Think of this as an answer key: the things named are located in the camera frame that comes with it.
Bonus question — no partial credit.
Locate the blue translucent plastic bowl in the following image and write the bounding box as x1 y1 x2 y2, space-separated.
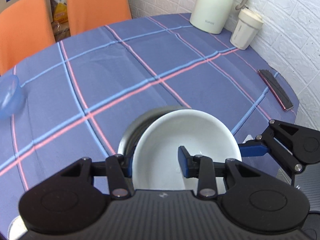
0 75 25 120

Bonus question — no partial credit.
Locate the blue plaid tablecloth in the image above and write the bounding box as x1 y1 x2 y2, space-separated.
1 14 299 234

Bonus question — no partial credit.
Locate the cream travel cup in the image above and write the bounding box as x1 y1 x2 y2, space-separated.
230 8 264 50

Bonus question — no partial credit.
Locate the cream thermos jug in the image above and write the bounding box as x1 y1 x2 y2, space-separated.
190 0 248 34

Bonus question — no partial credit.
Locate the white bowl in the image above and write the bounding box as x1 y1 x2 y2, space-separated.
132 109 242 191

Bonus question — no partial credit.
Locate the yellow snack bag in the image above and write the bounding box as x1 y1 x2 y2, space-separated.
48 0 70 25

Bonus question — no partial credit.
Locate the orange chair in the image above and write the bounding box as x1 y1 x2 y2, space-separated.
1 0 55 75
67 0 132 36

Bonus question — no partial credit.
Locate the gold rimmed white plate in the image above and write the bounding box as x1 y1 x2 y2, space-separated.
7 216 28 240

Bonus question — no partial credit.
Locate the left orange chair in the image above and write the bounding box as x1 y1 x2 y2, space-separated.
1 0 55 75

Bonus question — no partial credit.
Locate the right orange chair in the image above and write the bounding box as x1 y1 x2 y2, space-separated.
67 0 132 36

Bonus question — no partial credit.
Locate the stainless steel bowl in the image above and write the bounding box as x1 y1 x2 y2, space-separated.
117 106 188 155

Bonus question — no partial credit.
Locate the dark red smartphone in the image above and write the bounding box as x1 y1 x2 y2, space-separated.
258 69 293 112

